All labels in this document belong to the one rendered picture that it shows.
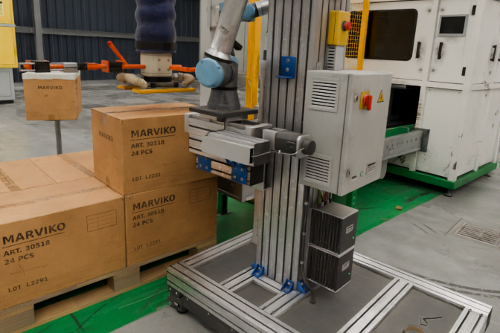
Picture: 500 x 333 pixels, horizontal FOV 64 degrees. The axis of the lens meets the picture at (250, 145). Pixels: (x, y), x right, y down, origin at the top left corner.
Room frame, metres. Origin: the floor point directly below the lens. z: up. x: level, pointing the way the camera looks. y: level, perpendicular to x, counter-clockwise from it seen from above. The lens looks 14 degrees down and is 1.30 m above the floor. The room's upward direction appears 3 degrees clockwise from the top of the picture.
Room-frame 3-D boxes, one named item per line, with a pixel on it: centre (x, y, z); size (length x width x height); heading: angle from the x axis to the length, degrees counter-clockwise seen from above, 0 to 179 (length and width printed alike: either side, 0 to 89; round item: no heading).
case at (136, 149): (2.26, 0.54, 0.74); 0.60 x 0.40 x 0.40; 131
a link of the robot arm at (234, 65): (1.78, 0.13, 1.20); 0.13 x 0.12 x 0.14; 164
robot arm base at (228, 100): (1.78, 0.13, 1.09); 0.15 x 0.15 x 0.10
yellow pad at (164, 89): (2.19, 0.48, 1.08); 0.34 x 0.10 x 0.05; 131
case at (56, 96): (3.72, 1.84, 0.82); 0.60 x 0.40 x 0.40; 18
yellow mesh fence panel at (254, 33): (3.73, 0.01, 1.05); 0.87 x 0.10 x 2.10; 5
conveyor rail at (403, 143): (3.07, -0.82, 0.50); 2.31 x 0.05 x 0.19; 133
